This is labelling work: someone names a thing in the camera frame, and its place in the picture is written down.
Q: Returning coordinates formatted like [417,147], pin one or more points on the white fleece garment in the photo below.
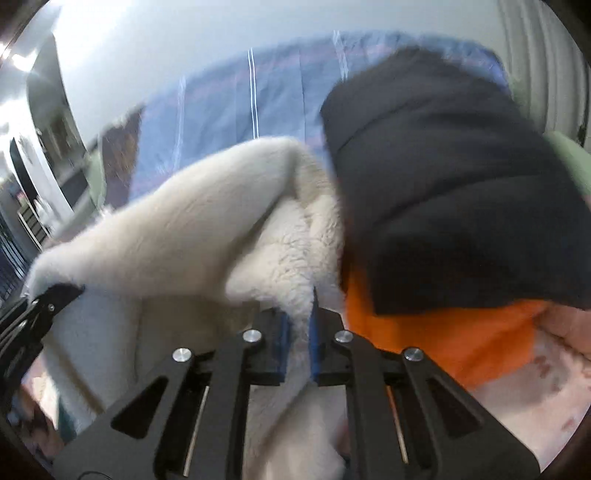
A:
[194,240]

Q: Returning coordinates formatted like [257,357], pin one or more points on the light green cushion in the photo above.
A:
[570,161]

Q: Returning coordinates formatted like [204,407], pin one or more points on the dark shelving unit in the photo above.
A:
[21,240]

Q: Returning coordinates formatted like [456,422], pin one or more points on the blue plaid bed sheet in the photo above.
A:
[221,110]

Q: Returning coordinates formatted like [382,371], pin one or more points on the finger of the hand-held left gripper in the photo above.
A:
[48,300]

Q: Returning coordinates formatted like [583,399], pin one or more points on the brown fuzzy cloth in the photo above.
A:
[122,147]

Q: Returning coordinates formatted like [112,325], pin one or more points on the black jacket with orange lining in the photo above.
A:
[443,194]

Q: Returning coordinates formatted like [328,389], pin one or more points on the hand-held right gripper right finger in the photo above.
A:
[316,350]

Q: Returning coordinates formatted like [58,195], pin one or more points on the pink printed blanket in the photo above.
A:
[531,392]

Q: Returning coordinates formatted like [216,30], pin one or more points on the white curtain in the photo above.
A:
[535,50]

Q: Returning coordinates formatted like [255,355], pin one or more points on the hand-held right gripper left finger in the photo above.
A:
[278,344]

